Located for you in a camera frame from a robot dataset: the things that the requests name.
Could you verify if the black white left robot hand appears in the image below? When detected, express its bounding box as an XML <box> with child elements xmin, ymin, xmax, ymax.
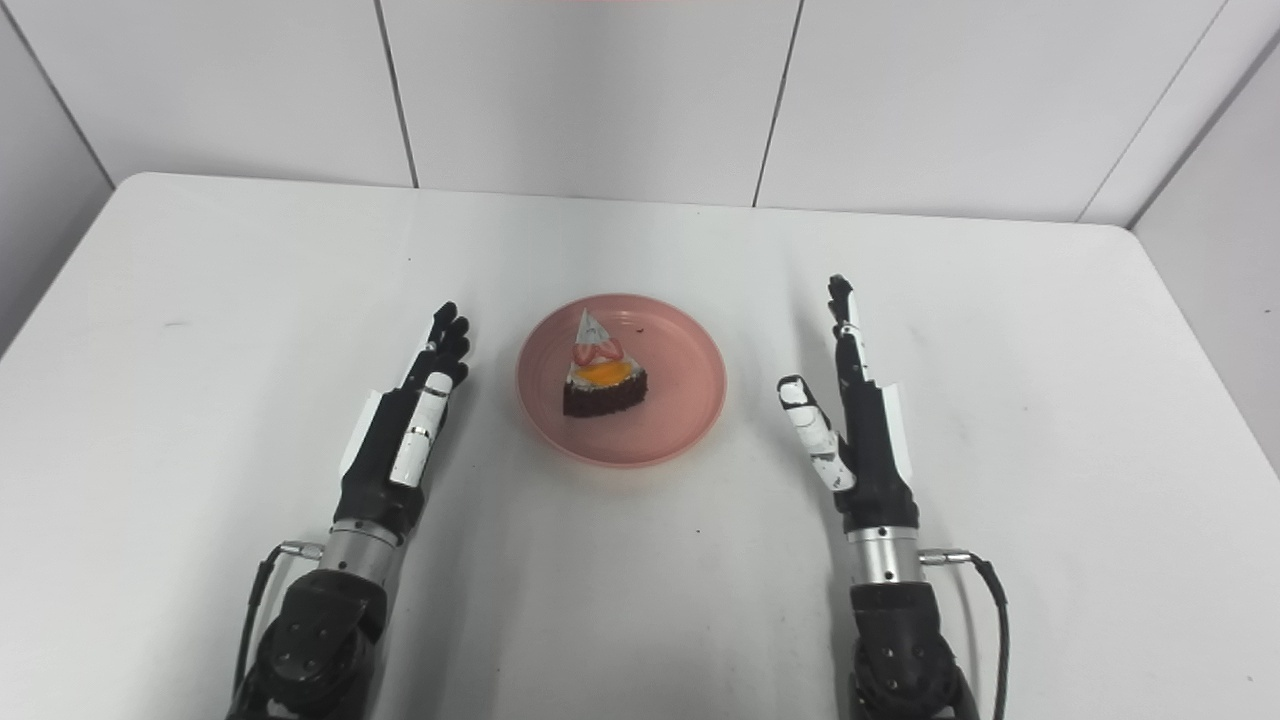
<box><xmin>335</xmin><ymin>302</ymin><xmax>472</xmax><ymax>547</ymax></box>

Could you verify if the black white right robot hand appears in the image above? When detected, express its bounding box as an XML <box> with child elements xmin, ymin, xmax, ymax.
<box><xmin>777</xmin><ymin>275</ymin><xmax>921</xmax><ymax>537</ymax></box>

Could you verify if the pink round plate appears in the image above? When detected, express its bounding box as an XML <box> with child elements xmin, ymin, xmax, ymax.
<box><xmin>515</xmin><ymin>293</ymin><xmax>728</xmax><ymax>469</ymax></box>

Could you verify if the chocolate fruit cake slice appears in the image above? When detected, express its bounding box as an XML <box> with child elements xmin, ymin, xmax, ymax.
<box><xmin>562</xmin><ymin>309</ymin><xmax>649</xmax><ymax>419</ymax></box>

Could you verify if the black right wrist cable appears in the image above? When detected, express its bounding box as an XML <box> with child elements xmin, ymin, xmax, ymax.
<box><xmin>919</xmin><ymin>548</ymin><xmax>1012</xmax><ymax>720</ymax></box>

